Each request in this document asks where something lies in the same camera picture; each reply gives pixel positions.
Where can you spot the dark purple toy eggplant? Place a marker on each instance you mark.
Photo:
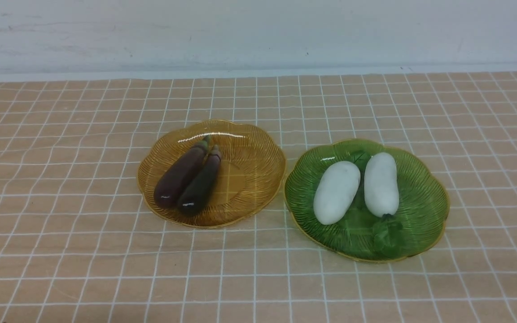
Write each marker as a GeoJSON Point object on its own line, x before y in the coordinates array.
{"type": "Point", "coordinates": [197, 194]}

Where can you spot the white toy radish with leaves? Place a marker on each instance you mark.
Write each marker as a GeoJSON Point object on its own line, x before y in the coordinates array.
{"type": "Point", "coordinates": [381, 197]}

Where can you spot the amber ribbed plastic plate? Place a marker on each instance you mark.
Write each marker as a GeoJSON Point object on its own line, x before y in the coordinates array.
{"type": "Point", "coordinates": [251, 173]}

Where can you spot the green ribbed plastic plate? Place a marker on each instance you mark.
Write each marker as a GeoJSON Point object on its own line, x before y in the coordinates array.
{"type": "Point", "coordinates": [416, 226]}

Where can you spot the checkered beige tablecloth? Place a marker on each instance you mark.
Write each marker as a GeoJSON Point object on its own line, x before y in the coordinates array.
{"type": "Point", "coordinates": [77, 245]}

